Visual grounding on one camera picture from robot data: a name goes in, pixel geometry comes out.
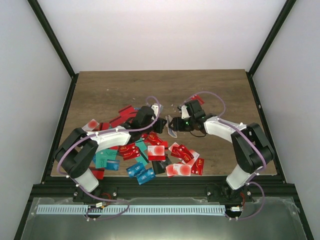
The red white circle card left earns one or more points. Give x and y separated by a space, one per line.
91 125

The black frame post left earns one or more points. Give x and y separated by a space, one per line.
45 24

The red gold VIP card centre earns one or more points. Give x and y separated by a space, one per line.
129 151

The blue chip card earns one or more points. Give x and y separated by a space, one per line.
112 165

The black card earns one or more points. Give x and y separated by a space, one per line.
159 167

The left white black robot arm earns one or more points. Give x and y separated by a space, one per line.
77 151

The red card far right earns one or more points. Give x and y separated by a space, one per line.
198 167

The red white circle card bottom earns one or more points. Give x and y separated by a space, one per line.
178 169

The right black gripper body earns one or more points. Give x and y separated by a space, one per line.
187 127

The dark red stripe card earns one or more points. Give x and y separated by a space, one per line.
98 172

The black frame post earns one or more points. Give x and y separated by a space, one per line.
280 20
45 24

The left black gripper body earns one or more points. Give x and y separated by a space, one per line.
158 129

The red white circle card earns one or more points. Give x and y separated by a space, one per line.
91 125
156 153
178 169

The red white circle card centre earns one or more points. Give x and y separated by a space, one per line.
156 153

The light blue slotted cable duct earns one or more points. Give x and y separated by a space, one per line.
201 210

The black frame post right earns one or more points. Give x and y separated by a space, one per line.
280 20

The red card lone back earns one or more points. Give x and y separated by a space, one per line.
198 98

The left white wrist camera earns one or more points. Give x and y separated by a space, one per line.
157 109

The teal VIP card upper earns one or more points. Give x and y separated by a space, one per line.
141 145

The blue vip card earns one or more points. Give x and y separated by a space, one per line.
145 176
135 169

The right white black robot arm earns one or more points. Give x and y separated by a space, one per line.
252 149

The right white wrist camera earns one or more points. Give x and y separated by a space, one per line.
184 112

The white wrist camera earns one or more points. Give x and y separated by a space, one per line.
184 112
157 109

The black aluminium front rail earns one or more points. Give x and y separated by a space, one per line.
212 188

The teal VIP card lower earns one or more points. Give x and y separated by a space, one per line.
103 156

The red stripe card back left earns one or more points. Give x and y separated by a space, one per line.
126 111

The red gold card top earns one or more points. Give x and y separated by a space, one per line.
152 139

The teal vip card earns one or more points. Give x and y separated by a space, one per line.
103 156
141 145

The red gold vip card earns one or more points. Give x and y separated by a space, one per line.
181 152
129 151

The red gold VIP card right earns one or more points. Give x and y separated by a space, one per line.
181 152

